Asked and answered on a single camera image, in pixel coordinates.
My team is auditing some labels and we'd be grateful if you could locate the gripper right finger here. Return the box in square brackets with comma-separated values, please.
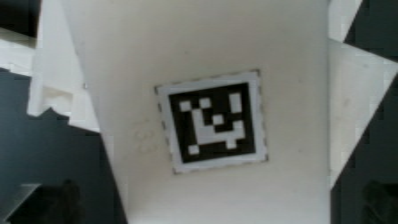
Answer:
[330, 180, 398, 224]

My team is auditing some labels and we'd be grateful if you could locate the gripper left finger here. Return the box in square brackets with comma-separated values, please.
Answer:
[0, 179, 119, 224]

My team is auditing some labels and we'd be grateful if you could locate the white cabinet body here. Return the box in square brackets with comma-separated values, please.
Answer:
[0, 0, 398, 173]

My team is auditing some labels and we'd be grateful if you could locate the white cabinet top block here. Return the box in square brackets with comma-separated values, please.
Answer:
[62, 0, 330, 224]

